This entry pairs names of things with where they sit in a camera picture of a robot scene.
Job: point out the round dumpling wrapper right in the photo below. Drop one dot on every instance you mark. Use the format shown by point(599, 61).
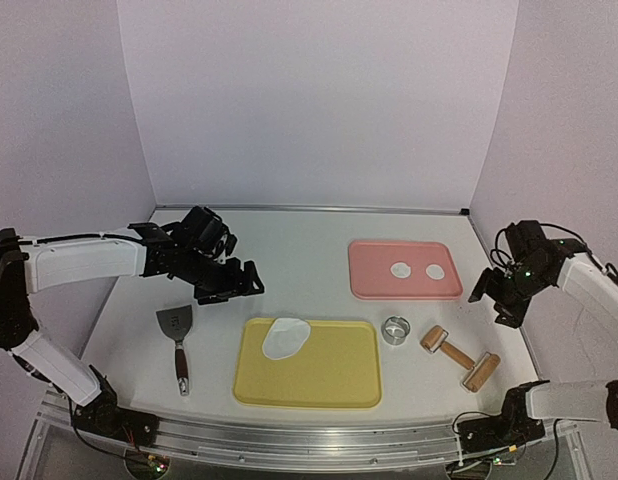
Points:
point(435, 272)

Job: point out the round dumpling wrapper left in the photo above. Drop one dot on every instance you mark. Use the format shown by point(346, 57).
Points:
point(401, 270)

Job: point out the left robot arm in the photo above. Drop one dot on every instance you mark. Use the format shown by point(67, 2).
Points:
point(46, 275)

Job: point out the pink plastic tray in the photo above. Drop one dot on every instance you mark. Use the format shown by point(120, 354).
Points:
point(371, 279)

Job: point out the white dough lump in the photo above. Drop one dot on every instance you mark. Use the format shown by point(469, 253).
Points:
point(285, 338)

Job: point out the yellow plastic tray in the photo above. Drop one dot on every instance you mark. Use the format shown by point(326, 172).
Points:
point(337, 368)

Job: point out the round dumpling wrapper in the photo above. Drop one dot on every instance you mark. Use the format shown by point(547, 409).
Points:
point(435, 272)
point(401, 270)

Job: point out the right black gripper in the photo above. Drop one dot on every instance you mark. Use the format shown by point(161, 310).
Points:
point(496, 298)

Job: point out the wooden double-ended rolling pin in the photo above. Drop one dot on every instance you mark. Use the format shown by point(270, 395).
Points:
point(478, 371)

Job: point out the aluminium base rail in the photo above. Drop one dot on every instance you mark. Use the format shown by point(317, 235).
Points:
point(267, 447)

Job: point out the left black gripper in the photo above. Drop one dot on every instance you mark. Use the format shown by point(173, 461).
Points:
point(237, 281)

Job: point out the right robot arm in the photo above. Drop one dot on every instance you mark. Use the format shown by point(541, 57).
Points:
point(546, 283)

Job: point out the metal scraper with wooden handle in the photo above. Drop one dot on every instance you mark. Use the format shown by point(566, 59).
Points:
point(175, 323)

